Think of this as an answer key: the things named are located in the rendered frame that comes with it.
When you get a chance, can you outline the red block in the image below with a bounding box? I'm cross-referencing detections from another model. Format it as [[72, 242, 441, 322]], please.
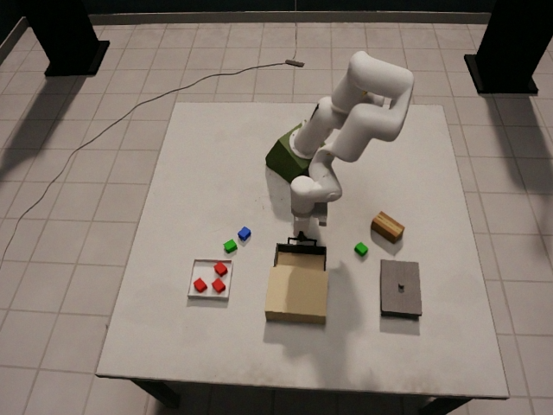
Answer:
[[193, 278, 207, 293], [214, 261, 228, 277], [212, 278, 226, 294]]

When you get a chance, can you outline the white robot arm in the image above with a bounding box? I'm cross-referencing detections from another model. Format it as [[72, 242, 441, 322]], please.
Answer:
[[289, 51, 415, 227]]

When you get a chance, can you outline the small blue block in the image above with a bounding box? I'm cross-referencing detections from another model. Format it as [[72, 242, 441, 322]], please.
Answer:
[[238, 227, 251, 241]]

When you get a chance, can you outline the light wooden cabinet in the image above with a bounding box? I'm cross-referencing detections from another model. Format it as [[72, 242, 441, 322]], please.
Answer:
[[264, 237, 328, 324]]

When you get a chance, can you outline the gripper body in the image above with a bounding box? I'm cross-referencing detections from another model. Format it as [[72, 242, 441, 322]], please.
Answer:
[[294, 216, 310, 237]]

